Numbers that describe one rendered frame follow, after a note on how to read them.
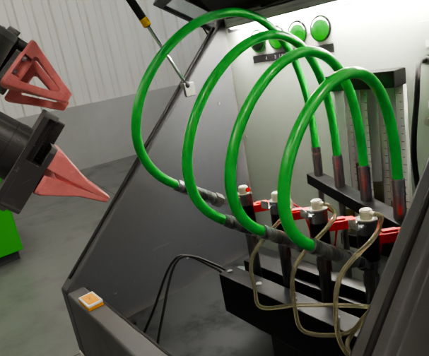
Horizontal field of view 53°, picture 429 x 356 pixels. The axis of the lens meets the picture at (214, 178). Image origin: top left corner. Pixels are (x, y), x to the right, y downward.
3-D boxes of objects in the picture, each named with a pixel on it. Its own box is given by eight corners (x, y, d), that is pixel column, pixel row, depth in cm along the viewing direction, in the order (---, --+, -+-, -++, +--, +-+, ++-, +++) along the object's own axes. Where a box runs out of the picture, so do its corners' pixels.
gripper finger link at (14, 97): (78, 91, 64) (18, 53, 61) (83, 78, 57) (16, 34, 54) (53, 129, 62) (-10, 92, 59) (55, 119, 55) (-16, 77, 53)
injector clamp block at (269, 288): (231, 342, 84) (218, 272, 80) (267, 317, 90) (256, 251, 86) (395, 446, 57) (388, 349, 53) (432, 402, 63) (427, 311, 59)
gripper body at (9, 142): (65, 121, 41) (-14, 76, 38) (9, 215, 40) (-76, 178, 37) (59, 117, 47) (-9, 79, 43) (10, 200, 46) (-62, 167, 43)
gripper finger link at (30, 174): (125, 185, 44) (37, 139, 40) (89, 246, 44) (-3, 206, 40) (112, 174, 50) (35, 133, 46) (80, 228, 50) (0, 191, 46)
